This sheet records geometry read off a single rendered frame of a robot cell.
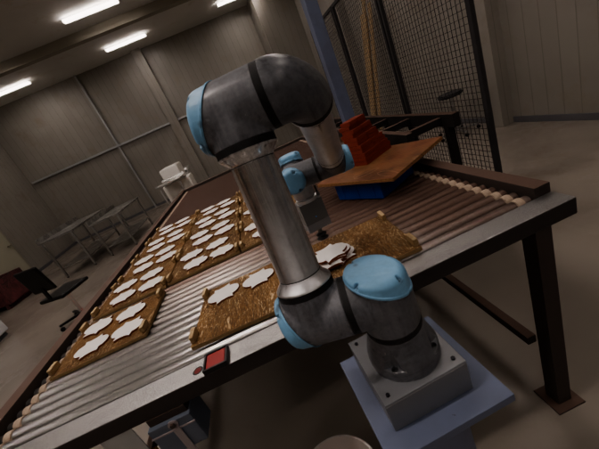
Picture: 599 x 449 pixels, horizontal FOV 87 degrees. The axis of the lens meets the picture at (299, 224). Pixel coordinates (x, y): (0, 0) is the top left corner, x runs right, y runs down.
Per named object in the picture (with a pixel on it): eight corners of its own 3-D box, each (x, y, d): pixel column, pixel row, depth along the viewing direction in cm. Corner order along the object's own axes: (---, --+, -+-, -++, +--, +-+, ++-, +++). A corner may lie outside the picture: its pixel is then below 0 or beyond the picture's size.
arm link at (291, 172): (310, 160, 86) (310, 153, 96) (274, 175, 88) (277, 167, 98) (321, 186, 88) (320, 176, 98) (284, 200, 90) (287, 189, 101)
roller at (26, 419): (510, 201, 116) (508, 190, 114) (12, 439, 108) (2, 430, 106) (500, 199, 120) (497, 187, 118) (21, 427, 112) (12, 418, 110)
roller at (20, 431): (521, 205, 111) (520, 192, 109) (2, 454, 103) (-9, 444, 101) (511, 201, 115) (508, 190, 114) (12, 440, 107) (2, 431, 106)
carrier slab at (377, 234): (422, 249, 103) (422, 246, 102) (308, 300, 103) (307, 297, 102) (381, 217, 135) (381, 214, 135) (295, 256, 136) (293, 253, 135)
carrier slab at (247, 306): (306, 301, 103) (304, 297, 103) (192, 351, 104) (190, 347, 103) (293, 257, 136) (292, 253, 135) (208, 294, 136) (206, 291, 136)
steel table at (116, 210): (154, 222, 888) (135, 193, 855) (138, 244, 721) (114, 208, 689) (131, 232, 882) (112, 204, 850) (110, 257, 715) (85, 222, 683)
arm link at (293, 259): (365, 346, 58) (247, 48, 48) (291, 367, 61) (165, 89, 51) (360, 314, 69) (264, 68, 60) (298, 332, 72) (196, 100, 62)
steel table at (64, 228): (124, 236, 889) (102, 204, 853) (97, 264, 703) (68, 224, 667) (98, 248, 883) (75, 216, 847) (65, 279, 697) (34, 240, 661)
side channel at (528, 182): (553, 206, 107) (550, 181, 103) (537, 213, 106) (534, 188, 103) (307, 141, 484) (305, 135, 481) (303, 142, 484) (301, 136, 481)
